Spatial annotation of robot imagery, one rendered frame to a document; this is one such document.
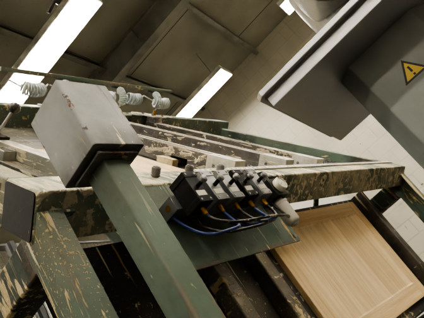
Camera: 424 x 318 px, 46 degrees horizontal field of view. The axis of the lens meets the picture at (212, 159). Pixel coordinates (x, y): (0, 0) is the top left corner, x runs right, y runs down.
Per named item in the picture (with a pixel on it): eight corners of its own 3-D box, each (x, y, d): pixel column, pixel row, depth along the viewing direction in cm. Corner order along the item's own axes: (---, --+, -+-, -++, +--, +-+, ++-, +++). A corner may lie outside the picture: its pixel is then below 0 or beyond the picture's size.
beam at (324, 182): (30, 246, 97) (36, 192, 95) (-1, 228, 104) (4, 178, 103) (402, 185, 269) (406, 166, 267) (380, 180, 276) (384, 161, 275)
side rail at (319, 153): (375, 181, 270) (378, 161, 268) (218, 144, 337) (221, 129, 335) (380, 180, 276) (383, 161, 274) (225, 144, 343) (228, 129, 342)
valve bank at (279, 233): (224, 233, 99) (164, 146, 109) (185, 274, 106) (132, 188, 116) (333, 210, 138) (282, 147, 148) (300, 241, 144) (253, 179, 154)
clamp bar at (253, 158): (281, 177, 191) (291, 116, 188) (91, 128, 264) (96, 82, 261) (293, 176, 199) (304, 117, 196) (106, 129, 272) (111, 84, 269)
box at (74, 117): (96, 147, 84) (53, 77, 92) (66, 193, 90) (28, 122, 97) (147, 147, 94) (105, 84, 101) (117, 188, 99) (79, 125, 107)
